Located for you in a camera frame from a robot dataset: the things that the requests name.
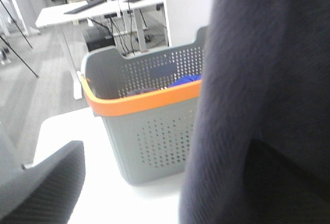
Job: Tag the blue cloth in basket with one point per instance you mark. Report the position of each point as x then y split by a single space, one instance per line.
185 79

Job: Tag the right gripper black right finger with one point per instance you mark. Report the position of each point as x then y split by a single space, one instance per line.
268 175

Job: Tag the black computer tower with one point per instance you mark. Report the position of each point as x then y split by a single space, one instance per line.
97 38

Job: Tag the black keyboard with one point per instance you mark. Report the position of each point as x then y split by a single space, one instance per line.
87 6

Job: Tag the black tripod leg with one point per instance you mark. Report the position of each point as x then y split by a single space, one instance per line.
12 39

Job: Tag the grey basket with orange rim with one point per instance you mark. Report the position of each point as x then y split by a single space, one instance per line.
149 124

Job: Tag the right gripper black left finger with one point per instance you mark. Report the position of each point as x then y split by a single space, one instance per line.
46 192

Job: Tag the white office desk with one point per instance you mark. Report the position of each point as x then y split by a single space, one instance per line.
57 16

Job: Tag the dark navy towel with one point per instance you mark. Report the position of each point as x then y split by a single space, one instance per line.
265 77

